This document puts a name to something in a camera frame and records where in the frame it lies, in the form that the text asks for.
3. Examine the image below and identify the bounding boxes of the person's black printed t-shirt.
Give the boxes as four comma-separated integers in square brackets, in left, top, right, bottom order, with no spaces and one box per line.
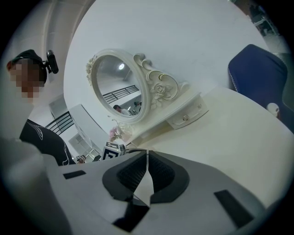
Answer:
[19,118,76,166]

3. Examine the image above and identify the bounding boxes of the white ornate oval mirror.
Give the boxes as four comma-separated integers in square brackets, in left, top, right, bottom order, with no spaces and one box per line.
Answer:
[85,48,191,136]

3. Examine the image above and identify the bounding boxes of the cream vanity dressing table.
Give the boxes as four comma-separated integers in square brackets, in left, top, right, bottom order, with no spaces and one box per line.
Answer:
[125,86,294,209]

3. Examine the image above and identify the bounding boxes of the black head strap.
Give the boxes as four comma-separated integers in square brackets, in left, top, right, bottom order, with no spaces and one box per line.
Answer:
[11,49,48,83]

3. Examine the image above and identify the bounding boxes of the closed white small drawer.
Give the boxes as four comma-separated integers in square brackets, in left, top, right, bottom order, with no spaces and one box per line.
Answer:
[166,95,210,131]

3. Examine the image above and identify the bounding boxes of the person's head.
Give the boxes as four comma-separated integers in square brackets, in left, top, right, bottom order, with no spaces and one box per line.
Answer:
[6,57,46,104]

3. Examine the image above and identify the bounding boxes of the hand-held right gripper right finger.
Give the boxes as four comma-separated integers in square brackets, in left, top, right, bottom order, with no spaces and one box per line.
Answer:
[142,151,267,235]

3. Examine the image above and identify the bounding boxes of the dark blue chair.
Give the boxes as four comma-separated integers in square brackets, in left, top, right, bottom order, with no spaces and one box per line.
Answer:
[227,44,294,134]

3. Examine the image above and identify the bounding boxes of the black metal railing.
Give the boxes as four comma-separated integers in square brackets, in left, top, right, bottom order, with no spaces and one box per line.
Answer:
[45,111,74,135]

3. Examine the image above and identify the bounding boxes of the pink flower bouquet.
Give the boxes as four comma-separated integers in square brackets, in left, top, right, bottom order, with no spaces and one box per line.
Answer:
[109,127,123,142]

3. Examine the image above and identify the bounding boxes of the black head-mounted camera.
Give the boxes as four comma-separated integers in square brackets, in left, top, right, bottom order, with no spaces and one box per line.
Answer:
[45,50,59,74]

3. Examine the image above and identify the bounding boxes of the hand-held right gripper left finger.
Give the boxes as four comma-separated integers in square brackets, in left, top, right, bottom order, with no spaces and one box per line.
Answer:
[58,151,147,235]

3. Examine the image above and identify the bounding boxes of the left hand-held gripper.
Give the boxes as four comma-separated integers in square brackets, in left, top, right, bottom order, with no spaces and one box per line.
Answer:
[100,141,127,162]

